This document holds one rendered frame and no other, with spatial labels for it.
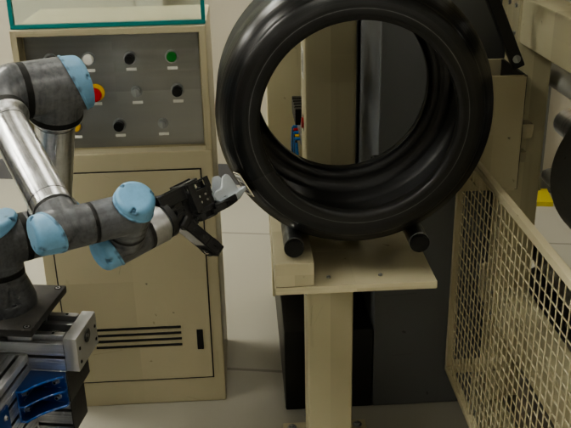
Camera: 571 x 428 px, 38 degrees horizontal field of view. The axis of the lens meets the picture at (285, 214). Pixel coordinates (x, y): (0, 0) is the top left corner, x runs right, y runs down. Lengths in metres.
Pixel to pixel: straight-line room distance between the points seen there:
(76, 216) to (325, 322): 1.06
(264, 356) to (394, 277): 1.29
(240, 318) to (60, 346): 1.45
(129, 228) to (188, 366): 1.38
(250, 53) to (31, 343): 0.87
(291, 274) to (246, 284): 1.79
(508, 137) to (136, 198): 1.04
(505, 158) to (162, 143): 1.03
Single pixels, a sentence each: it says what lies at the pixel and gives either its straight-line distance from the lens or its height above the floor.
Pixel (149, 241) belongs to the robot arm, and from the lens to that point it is 1.61.
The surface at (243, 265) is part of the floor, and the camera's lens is 3.81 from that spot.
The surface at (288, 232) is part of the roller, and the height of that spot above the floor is 0.92.
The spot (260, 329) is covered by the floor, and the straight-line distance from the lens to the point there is 3.30.
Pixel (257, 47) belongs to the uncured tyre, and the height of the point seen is 1.35.
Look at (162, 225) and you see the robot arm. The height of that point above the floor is 1.05.
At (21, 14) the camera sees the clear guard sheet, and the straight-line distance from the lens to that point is 2.51.
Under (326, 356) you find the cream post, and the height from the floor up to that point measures 0.38.
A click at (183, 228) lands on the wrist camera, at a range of 1.66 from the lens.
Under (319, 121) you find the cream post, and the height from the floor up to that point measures 1.08.
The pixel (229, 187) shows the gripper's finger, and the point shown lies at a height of 1.07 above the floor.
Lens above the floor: 1.68
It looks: 23 degrees down
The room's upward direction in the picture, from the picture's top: 1 degrees counter-clockwise
